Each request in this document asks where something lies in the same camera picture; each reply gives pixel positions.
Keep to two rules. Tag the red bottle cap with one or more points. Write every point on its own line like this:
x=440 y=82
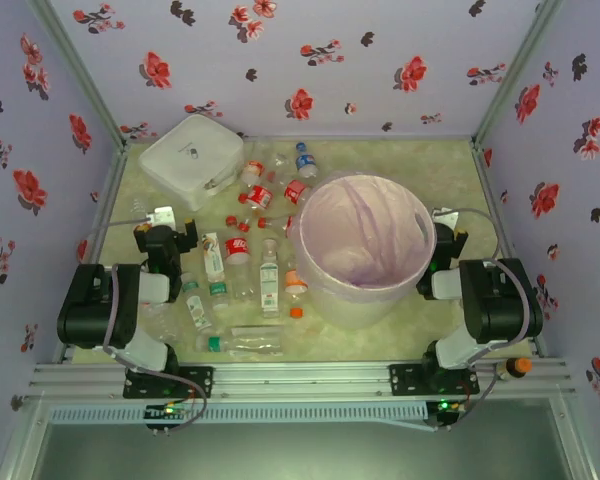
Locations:
x=242 y=198
x=230 y=220

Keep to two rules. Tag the pale green marbled table mat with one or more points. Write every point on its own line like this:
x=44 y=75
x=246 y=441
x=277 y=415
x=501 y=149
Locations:
x=380 y=345

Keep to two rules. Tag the large red label bottle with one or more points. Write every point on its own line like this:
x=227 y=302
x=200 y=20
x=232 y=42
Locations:
x=237 y=250

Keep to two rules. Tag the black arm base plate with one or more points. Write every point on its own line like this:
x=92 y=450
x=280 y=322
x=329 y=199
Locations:
x=200 y=382
x=402 y=380

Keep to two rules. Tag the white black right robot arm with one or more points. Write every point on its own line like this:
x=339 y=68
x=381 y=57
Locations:
x=500 y=300

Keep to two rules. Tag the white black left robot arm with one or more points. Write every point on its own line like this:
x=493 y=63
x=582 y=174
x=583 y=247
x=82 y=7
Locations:
x=90 y=310

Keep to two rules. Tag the aluminium frame bar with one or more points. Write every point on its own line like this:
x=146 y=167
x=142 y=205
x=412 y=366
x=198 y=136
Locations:
x=22 y=440
x=575 y=440

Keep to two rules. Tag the white label green band bottle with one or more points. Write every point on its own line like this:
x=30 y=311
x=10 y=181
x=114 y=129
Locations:
x=198 y=312
x=212 y=257

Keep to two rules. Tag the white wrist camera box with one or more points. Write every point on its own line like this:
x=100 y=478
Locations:
x=445 y=216
x=164 y=216

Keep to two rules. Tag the black controller box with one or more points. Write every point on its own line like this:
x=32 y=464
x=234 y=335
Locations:
x=447 y=417

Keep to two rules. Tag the white plastic bin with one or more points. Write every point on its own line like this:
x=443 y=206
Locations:
x=350 y=315

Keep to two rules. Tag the aluminium corner post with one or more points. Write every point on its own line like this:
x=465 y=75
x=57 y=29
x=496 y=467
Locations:
x=532 y=40
x=83 y=75

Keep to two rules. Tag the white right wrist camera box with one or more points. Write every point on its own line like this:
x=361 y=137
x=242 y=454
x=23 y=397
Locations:
x=445 y=216

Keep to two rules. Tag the aluminium front rail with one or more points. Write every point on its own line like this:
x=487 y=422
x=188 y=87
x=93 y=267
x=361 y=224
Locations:
x=300 y=380

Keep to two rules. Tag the brown bottle orange cap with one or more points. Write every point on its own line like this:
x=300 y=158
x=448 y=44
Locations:
x=515 y=367

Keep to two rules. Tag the clear ribbed plastic bottle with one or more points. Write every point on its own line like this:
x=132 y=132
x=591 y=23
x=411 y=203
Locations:
x=141 y=206

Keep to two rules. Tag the orange white label short bottle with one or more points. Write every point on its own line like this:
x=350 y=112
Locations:
x=252 y=170

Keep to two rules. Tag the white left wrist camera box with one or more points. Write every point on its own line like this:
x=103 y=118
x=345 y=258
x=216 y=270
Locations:
x=164 y=216

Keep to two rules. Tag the white square container lid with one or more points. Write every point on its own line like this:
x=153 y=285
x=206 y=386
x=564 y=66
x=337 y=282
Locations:
x=190 y=155

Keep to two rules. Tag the blue label plastic bottle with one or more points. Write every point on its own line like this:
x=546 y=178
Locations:
x=306 y=161

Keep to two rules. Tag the orange label orange cap bottle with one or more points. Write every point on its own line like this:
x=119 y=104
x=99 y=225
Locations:
x=295 y=283

